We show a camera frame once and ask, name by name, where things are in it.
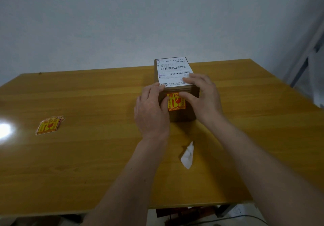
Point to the person's right hand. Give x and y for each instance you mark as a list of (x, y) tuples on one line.
[(206, 99)]

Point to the person's left hand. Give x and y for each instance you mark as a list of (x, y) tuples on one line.
[(152, 117)]

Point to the yellow red sticker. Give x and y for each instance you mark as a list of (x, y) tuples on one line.
[(176, 104)]

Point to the brown cardboard box white label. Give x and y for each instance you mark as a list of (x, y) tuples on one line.
[(172, 66)]

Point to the white sticker backing paper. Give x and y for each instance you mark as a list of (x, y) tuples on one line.
[(187, 156)]

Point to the pile of yellow red stickers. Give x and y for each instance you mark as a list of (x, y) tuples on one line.
[(48, 126)]

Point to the person's left forearm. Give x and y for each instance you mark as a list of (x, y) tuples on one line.
[(131, 188)]

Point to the person's right forearm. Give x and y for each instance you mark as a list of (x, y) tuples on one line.
[(265, 172)]

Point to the wooden table black legs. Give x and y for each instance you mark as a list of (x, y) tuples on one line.
[(76, 157)]

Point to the red wooden stool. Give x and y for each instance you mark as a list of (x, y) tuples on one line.
[(177, 214)]

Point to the white metal shelf rack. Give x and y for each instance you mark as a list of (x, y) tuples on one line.
[(306, 56)]

